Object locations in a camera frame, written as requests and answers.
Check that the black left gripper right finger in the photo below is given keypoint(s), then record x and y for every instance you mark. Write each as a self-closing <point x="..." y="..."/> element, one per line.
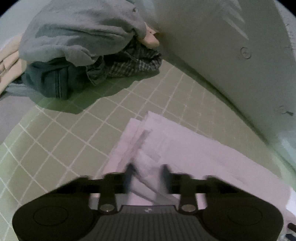
<point x="168" y="179"/>

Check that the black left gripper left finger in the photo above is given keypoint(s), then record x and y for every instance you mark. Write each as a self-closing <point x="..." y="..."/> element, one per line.
<point x="128" y="174"/>

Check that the white cloth garment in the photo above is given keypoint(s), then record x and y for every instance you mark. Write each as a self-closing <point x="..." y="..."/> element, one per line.
<point x="156" y="141"/>

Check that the translucent plastic storage bag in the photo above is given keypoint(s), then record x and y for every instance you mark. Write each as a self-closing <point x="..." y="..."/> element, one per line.
<point x="239" y="48"/>

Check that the dark plaid shirt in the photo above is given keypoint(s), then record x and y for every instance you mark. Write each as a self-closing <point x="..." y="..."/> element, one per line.
<point x="135" y="58"/>

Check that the dark blue jeans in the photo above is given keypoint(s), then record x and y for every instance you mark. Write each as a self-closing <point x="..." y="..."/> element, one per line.
<point x="59" y="78"/>

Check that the grey sweatshirt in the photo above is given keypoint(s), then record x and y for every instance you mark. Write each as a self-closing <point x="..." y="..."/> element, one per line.
<point x="81" y="31"/>

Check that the beige folded garment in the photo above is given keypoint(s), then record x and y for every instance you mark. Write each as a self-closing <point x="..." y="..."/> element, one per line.
<point x="13" y="67"/>

